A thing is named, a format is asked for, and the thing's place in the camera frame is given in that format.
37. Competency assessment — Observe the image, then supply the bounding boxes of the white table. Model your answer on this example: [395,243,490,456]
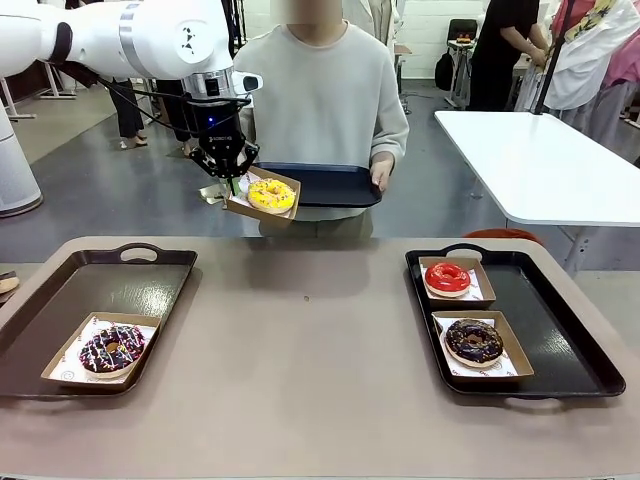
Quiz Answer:
[433,108,640,271]

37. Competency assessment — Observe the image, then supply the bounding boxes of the yellow frosted sprinkle donut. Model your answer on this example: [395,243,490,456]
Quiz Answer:
[247,178,296,215]

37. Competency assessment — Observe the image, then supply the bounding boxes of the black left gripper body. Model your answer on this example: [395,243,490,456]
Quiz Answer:
[192,99,249,165]

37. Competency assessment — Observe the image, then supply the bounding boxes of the black pole stand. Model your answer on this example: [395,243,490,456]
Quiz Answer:
[533,0,576,116]

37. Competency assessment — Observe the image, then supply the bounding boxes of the black office chair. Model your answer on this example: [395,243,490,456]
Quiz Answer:
[447,18,480,42]

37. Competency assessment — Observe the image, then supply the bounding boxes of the person torso beige sweater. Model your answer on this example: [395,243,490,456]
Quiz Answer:
[232,19,411,236]

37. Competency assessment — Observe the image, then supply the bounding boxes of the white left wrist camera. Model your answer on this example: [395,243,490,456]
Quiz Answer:
[231,70,265,94]

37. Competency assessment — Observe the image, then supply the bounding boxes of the orange stool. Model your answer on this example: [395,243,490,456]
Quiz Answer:
[462,227,544,246]

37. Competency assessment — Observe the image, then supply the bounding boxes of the chocolate donut brown sprinkles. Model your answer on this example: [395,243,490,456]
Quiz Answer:
[444,318,505,369]

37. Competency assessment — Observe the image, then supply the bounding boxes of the large black handled tray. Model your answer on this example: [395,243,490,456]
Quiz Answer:
[404,243,628,401]

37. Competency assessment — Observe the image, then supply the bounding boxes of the pink garment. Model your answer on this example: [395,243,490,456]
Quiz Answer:
[602,34,640,101]

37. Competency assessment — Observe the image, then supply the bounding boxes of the person black short sleeves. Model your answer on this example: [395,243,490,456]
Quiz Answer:
[468,0,549,112]

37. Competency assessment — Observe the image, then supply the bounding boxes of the person's left hand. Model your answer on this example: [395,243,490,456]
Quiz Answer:
[369,157,396,196]

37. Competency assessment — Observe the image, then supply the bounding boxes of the white hanging coat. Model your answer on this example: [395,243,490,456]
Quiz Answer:
[348,0,397,47]

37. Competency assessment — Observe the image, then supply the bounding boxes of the person's right forearm beige sleeve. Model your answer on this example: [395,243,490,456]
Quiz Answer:
[242,94,260,150]

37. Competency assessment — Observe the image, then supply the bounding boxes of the white hanging shirt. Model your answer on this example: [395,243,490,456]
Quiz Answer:
[544,0,640,112]

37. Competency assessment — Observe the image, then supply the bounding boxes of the person's left forearm beige sleeve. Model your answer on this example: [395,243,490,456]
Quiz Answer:
[369,112,411,164]

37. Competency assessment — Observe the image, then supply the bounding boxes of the person white blouse black trousers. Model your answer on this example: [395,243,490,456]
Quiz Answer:
[105,77,150,151]

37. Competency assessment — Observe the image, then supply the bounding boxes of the white-legged background desk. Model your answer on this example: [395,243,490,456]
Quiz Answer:
[0,64,77,121]

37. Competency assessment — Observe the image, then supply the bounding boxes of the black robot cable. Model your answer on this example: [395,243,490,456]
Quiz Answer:
[59,62,254,139]

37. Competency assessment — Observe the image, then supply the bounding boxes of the small black serving tray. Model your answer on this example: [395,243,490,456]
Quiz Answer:
[249,161,384,209]

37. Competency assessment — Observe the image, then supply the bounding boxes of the red glazed donut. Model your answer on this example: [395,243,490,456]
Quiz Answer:
[424,262,472,300]

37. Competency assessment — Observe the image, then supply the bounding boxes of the grey skirt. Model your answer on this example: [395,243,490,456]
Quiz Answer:
[564,79,627,147]

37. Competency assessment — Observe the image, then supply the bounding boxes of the kraft cardboard donut box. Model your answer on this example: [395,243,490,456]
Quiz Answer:
[40,312,162,392]
[222,165,302,222]
[417,256,497,310]
[430,309,535,384]

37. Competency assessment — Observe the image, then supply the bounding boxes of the black backpack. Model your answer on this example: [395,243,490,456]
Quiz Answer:
[434,49,457,92]

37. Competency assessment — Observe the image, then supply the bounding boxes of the large brown handled tray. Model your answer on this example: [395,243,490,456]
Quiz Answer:
[0,242,199,401]

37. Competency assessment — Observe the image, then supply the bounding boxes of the white cylindrical air purifier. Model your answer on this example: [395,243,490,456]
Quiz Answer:
[0,99,44,219]

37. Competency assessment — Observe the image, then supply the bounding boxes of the person black outfit white cuff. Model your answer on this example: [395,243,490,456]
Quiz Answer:
[158,78,202,157]

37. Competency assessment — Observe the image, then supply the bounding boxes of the chocolate donut colourful sprinkles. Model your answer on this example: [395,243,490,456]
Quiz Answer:
[78,323,146,379]

